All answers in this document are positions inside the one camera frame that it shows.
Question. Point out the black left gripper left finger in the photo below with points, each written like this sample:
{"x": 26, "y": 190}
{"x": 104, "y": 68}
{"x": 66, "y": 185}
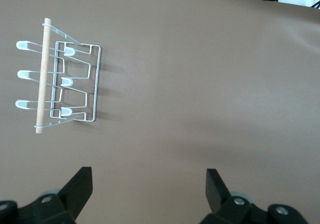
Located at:
{"x": 75, "y": 191}

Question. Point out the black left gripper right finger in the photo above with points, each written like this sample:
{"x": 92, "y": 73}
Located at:
{"x": 217, "y": 194}

